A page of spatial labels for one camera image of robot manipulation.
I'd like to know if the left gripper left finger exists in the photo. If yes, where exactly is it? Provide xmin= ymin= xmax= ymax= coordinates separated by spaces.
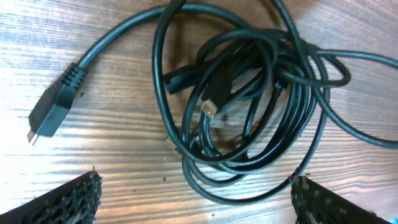
xmin=1 ymin=170 xmax=102 ymax=224

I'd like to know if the thick black USB cable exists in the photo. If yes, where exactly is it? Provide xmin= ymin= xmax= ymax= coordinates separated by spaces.
xmin=26 ymin=0 xmax=398 ymax=206

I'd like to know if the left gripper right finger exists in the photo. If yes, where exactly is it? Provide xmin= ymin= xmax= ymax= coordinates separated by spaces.
xmin=290 ymin=176 xmax=389 ymax=224

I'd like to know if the thin black USB cable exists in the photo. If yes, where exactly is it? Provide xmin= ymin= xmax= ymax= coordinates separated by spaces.
xmin=163 ymin=29 xmax=352 ymax=175

